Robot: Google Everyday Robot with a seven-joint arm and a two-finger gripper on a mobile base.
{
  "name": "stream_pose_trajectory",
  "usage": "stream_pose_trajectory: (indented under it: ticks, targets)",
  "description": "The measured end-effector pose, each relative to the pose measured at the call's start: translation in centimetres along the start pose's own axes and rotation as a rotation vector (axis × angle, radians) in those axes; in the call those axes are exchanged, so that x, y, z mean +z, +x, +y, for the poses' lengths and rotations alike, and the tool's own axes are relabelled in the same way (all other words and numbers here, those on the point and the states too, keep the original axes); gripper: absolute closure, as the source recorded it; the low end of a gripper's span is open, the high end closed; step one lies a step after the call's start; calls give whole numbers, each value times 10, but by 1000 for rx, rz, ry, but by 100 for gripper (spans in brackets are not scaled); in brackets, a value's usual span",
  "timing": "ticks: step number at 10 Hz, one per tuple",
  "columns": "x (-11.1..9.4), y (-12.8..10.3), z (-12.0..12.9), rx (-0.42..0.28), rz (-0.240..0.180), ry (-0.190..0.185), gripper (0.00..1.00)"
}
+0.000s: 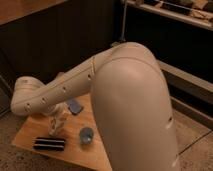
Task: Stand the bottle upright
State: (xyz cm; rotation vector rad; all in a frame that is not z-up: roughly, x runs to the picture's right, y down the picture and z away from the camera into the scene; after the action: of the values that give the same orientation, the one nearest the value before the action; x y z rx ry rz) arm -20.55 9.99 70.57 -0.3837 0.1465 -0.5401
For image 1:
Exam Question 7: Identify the metal shelf pole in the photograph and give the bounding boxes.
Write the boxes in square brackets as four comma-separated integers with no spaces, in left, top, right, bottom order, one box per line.
[120,0,127,43]

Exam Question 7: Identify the black striped block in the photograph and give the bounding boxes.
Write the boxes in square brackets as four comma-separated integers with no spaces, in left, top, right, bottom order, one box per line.
[33,137,66,151]

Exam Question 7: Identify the wooden board table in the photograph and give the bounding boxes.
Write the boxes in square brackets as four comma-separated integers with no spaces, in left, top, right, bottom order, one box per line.
[12,94,112,171]

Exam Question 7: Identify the metal shelf with clutter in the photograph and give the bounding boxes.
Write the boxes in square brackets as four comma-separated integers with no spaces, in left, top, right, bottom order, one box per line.
[127,0,213,31]

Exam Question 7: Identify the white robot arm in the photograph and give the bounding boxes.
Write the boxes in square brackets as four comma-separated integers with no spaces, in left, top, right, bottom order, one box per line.
[10,42,181,171]

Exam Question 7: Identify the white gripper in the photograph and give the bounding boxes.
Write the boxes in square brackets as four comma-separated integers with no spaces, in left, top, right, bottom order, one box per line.
[49,103,70,136]

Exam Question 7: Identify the blue sponge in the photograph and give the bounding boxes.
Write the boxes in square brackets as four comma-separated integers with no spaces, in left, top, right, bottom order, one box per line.
[67,99,83,115]

